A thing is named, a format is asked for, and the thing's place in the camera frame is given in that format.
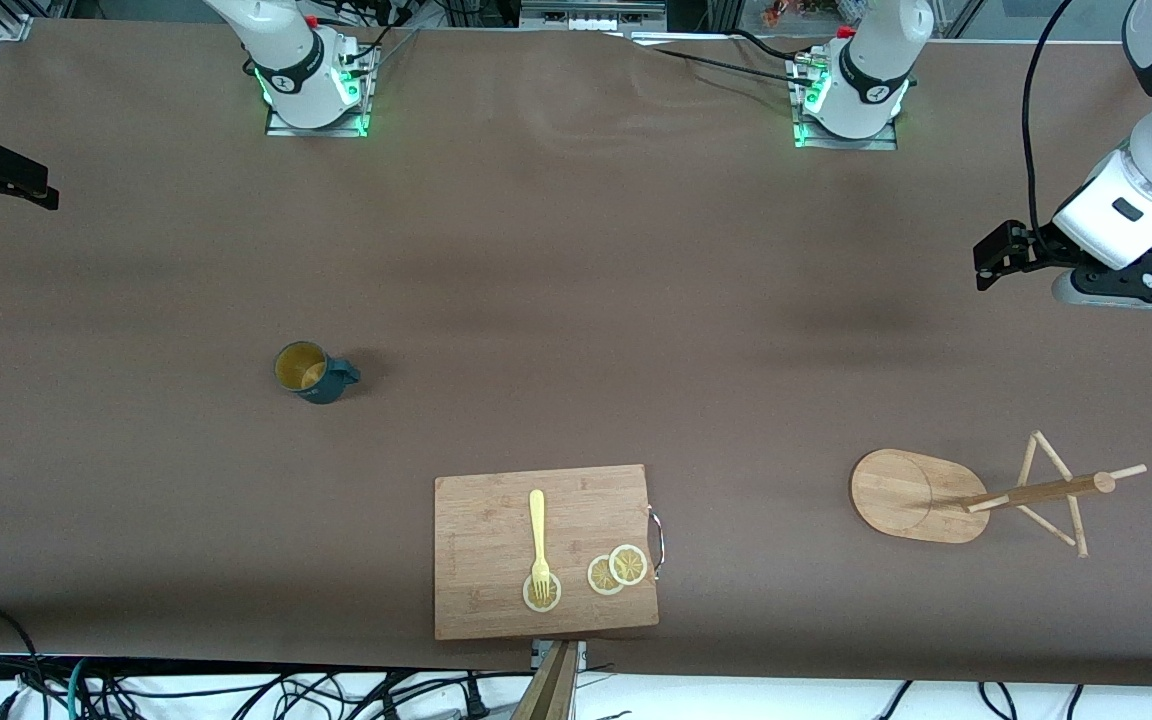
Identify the dark teal mug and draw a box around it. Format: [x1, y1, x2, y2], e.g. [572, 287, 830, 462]
[274, 341, 362, 406]

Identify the wooden cup rack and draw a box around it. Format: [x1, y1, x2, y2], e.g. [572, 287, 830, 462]
[850, 430, 1148, 559]

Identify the orange red background object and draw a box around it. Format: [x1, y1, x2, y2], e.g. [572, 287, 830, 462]
[764, 0, 837, 26]

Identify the grey power strip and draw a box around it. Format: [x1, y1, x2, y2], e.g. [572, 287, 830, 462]
[521, 0, 667, 31]

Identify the dried lemon slice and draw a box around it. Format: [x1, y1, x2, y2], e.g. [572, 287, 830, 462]
[608, 544, 649, 587]
[522, 572, 563, 613]
[587, 555, 627, 597]

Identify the yellow plastic fork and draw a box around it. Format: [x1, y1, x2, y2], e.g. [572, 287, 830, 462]
[529, 489, 553, 604]

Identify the wooden cutting board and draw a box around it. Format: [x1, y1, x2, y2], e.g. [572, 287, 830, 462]
[434, 463, 665, 641]

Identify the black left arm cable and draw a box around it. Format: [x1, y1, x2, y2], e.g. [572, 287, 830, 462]
[1022, 0, 1077, 241]

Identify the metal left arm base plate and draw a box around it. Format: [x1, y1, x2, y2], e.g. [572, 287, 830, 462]
[792, 50, 899, 151]

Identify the small metal bracket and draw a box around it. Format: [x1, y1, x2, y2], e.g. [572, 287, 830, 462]
[531, 640, 587, 671]

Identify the wooden post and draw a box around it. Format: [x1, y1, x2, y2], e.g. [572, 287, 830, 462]
[511, 640, 579, 720]

